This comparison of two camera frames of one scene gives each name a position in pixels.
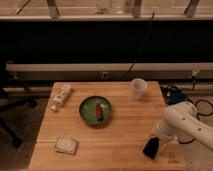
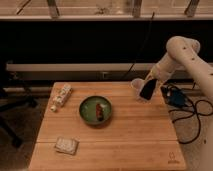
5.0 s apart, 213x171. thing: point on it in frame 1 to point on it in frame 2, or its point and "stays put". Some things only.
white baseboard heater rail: x=109 y=70 stays put
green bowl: x=95 y=110 stays put
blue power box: x=175 y=96 stays put
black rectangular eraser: x=151 y=147 to x=147 y=89
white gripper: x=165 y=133 to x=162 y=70
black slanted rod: x=146 y=36 stays put
